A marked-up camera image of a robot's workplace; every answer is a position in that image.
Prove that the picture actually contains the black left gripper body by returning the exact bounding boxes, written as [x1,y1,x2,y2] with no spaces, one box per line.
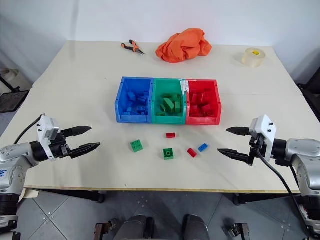
[48,132,72,160]

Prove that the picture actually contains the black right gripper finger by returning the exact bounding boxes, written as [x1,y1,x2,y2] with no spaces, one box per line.
[217,148,251,163]
[225,126,252,137]

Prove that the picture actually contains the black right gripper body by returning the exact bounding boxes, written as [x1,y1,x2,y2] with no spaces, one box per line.
[247,133,266,166]

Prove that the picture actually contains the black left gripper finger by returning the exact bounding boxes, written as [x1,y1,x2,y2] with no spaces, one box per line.
[69,142,102,160]
[61,126,93,138]

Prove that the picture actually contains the red plastic storage bin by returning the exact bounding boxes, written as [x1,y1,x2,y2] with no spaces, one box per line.
[184,79,223,126]

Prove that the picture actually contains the black table foot bar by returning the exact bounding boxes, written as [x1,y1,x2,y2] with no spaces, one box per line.
[233,193,301,207]
[38,189,106,204]

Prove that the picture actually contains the green square studded block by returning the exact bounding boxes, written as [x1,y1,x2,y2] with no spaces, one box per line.
[129,138,145,153]

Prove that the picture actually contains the black mesh stand base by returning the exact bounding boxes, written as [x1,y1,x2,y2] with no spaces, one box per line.
[0,74,30,114]

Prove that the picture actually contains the blue plastic storage bin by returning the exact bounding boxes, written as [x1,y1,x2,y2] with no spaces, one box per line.
[114,76,155,124]

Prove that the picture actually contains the green block with round hole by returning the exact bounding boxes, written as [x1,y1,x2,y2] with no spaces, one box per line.
[162,147,176,160]

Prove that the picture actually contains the clear packing tape roll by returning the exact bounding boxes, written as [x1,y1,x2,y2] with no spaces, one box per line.
[241,47,267,69]

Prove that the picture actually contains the dark rounded shape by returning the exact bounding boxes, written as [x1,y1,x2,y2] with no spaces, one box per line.
[182,214,210,240]
[116,214,155,240]

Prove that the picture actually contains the white rounded container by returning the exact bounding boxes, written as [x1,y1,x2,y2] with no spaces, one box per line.
[0,67,27,95]

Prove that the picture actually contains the green plastic storage bin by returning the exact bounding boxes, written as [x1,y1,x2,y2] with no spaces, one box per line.
[150,77,188,125]

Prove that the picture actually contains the crumpled orange cloth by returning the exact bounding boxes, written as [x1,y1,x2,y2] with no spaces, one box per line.
[155,28,213,64]

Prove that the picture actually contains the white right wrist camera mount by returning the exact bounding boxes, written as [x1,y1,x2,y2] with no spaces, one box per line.
[250,114,278,162]

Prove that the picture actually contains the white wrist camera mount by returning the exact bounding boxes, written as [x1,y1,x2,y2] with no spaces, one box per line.
[36,114,61,161]
[250,114,278,162]

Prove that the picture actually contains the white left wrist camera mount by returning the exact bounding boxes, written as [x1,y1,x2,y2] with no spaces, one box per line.
[36,114,61,161]

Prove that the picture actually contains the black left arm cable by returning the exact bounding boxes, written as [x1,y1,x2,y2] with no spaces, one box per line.
[13,116,42,146]

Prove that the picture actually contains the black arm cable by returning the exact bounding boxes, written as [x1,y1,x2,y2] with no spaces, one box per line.
[13,116,42,146]
[252,146,316,236]

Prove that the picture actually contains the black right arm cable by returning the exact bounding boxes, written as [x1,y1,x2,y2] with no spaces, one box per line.
[252,146,316,236]

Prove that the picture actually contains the rusty metal bracket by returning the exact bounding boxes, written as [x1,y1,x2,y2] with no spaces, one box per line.
[223,220,251,240]
[94,218,118,240]

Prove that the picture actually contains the orange handled pliers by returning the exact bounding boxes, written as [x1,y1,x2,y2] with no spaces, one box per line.
[121,39,146,56]

